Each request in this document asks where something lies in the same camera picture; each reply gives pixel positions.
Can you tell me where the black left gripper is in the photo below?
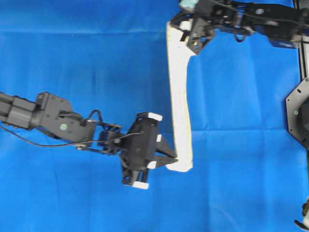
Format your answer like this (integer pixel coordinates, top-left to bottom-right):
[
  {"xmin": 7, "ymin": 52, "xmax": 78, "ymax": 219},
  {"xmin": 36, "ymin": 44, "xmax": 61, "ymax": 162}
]
[{"xmin": 120, "ymin": 112, "xmax": 178, "ymax": 189}]

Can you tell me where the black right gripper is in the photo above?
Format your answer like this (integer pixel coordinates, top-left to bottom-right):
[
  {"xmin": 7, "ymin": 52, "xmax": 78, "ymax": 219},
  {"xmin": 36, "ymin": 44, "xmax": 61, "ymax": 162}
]
[{"xmin": 170, "ymin": 0, "xmax": 215, "ymax": 55}]

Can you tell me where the yellow checked towel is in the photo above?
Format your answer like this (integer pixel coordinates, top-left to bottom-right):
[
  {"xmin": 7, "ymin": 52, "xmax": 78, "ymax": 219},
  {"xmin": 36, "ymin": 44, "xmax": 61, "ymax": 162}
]
[{"xmin": 166, "ymin": 22, "xmax": 193, "ymax": 172}]

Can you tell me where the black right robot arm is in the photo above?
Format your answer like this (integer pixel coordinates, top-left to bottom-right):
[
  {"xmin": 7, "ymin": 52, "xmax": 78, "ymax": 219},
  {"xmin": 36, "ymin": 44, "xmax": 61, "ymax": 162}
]
[{"xmin": 148, "ymin": 0, "xmax": 309, "ymax": 172}]

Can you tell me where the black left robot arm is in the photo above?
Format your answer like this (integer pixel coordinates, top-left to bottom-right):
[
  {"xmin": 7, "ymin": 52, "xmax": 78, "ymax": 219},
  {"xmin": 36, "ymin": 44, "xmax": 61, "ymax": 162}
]
[{"xmin": 0, "ymin": 92, "xmax": 178, "ymax": 189}]

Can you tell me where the blue table cloth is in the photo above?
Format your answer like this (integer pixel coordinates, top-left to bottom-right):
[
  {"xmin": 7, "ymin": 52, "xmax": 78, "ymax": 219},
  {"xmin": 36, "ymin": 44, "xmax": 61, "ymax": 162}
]
[{"xmin": 0, "ymin": 0, "xmax": 309, "ymax": 232}]

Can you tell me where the black table frame rail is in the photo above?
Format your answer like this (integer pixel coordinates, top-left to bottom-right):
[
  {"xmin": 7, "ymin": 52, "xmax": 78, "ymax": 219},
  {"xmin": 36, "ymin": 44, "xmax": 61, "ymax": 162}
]
[{"xmin": 285, "ymin": 35, "xmax": 309, "ymax": 150}]

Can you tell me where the black cable clamp corner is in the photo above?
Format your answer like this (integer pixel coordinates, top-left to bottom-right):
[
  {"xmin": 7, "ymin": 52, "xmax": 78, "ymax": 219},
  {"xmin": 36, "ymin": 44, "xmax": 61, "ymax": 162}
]
[{"xmin": 294, "ymin": 198, "xmax": 309, "ymax": 229}]

